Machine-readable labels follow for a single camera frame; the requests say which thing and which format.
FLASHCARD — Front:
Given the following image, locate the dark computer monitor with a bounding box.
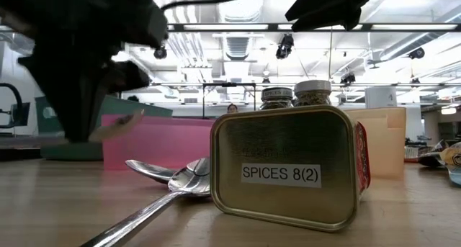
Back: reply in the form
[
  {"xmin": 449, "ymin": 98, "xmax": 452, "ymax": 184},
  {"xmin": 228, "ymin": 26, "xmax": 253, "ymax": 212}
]
[{"xmin": 10, "ymin": 102, "xmax": 32, "ymax": 129}]

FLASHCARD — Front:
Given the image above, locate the teal plastic bin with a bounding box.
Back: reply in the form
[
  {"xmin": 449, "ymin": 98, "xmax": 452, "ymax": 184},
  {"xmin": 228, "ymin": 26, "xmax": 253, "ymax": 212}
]
[{"xmin": 35, "ymin": 94, "xmax": 174, "ymax": 161}]

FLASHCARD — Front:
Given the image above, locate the plain steel spoon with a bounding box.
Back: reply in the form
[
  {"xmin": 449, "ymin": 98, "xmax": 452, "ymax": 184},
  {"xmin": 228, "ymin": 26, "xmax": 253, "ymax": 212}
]
[{"xmin": 79, "ymin": 156, "xmax": 212, "ymax": 247}]

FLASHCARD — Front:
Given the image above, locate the yellow ramen packet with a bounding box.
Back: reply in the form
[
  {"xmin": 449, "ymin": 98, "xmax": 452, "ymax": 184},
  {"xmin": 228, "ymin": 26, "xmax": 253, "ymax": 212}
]
[{"xmin": 417, "ymin": 142, "xmax": 461, "ymax": 168}]

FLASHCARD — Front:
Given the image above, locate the white lid spice jar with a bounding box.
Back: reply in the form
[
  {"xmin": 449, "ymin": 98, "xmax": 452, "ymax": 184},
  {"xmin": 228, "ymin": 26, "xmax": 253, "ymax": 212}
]
[{"xmin": 293, "ymin": 79, "xmax": 333, "ymax": 107}]

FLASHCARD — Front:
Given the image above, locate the black overhead frame bar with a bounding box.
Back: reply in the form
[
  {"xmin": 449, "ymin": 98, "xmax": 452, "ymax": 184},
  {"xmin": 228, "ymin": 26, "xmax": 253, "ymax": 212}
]
[{"xmin": 167, "ymin": 22, "xmax": 461, "ymax": 33}]

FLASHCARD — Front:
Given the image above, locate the black distant table frame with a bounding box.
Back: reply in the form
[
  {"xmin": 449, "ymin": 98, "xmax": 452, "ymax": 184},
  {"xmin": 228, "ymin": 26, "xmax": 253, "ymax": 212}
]
[{"xmin": 151, "ymin": 81, "xmax": 461, "ymax": 120}]

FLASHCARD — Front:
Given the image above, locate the black curved hose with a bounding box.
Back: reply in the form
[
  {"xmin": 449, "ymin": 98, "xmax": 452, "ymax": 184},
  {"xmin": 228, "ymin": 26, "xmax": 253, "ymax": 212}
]
[{"xmin": 0, "ymin": 82, "xmax": 30, "ymax": 111}]

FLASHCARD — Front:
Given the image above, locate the beige plastic bin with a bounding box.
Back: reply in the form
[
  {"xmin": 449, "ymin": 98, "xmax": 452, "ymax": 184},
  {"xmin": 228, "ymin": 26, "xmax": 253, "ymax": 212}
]
[{"xmin": 344, "ymin": 107, "xmax": 408, "ymax": 179}]

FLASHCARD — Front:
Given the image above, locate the green lid spice jar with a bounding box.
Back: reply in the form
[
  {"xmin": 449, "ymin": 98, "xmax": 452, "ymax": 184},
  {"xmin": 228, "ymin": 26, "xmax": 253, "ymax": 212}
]
[{"xmin": 259, "ymin": 86, "xmax": 295, "ymax": 111}]

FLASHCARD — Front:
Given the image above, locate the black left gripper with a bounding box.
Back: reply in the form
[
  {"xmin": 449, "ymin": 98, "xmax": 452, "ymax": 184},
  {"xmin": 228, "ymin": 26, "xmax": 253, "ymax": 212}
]
[{"xmin": 0, "ymin": 0, "xmax": 169, "ymax": 143}]

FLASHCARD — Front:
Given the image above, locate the silver ceiling ventilation duct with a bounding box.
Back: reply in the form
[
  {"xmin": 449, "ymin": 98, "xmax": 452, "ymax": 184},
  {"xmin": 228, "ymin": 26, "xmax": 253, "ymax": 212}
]
[{"xmin": 215, "ymin": 0, "xmax": 267, "ymax": 60}]

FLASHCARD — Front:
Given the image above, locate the blue bowl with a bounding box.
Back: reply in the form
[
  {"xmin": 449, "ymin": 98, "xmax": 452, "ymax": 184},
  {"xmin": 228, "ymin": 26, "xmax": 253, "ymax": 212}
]
[{"xmin": 447, "ymin": 166, "xmax": 461, "ymax": 187}]

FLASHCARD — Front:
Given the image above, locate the red spice tin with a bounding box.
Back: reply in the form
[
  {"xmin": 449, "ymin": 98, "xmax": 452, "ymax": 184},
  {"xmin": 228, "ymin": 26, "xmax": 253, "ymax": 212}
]
[{"xmin": 210, "ymin": 104, "xmax": 372, "ymax": 234}]

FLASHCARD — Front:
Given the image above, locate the pink plastic bin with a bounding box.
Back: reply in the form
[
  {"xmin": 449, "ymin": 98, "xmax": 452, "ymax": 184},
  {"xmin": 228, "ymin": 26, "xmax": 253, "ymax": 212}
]
[{"xmin": 101, "ymin": 114, "xmax": 217, "ymax": 171}]

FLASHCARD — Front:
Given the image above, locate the brown snack packet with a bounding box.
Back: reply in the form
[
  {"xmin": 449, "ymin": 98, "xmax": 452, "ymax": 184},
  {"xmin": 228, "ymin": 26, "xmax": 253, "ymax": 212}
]
[{"xmin": 403, "ymin": 138, "xmax": 449, "ymax": 164}]

